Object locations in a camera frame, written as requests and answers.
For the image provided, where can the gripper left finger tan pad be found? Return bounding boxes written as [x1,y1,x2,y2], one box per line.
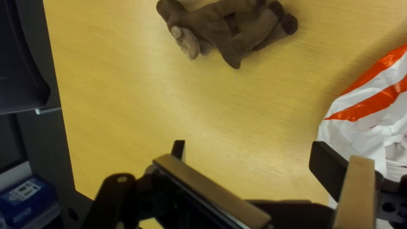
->
[151,138,272,229]

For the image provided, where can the gripper right finger tan pad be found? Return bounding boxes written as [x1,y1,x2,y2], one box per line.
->
[307,139,379,229]

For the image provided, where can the brown plush toy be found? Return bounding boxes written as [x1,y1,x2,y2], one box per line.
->
[155,0,298,69]

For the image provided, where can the white orange plastic bag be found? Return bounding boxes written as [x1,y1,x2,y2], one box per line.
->
[315,43,407,183]

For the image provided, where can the blue box white label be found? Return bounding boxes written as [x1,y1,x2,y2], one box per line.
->
[0,174,58,227]

